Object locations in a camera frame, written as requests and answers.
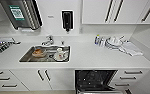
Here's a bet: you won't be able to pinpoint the stainless steel dishwasher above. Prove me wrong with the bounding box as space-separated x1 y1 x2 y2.
73 69 134 94

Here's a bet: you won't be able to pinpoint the small chrome sink pump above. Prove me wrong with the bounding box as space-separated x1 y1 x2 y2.
60 39 65 47

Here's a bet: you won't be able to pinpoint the white cup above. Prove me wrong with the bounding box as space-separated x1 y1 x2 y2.
54 48 67 61

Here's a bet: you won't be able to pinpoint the small dish soap bottle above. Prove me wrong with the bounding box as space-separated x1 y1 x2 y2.
94 34 102 47

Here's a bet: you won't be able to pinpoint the chrome sink faucet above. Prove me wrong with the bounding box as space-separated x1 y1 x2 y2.
41 34 55 47

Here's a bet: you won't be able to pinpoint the orange brown bowl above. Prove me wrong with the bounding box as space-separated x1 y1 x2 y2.
32 47 45 58

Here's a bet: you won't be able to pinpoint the white base cabinet two doors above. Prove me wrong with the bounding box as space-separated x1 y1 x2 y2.
9 68 76 92

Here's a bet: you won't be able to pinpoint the stainless steel sink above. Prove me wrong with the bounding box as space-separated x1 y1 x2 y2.
18 45 72 64

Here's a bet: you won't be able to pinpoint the white folded cloth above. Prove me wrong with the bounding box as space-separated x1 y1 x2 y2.
119 42 144 57

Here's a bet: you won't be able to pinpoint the steel paper towel dispenser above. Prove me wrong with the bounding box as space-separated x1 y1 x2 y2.
0 0 44 32

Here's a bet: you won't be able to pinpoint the cluttered dish drying rack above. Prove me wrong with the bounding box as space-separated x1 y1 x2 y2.
0 37 22 58

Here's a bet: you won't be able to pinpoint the white drawer stack narrow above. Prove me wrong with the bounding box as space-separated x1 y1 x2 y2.
0 69 30 93

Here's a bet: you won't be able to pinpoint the white wall outlet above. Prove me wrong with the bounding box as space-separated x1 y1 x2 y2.
78 27 84 35

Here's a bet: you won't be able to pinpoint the black wall soap dispenser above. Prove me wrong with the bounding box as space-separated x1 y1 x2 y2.
60 10 74 33

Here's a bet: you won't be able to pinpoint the small wall label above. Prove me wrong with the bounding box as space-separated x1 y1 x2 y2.
46 14 55 19

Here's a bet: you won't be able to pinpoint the white wall cabinet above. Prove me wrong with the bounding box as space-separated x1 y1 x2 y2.
81 0 150 25

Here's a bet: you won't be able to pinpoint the white drawer stack wide handles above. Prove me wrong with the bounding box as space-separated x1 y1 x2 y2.
111 68 150 91

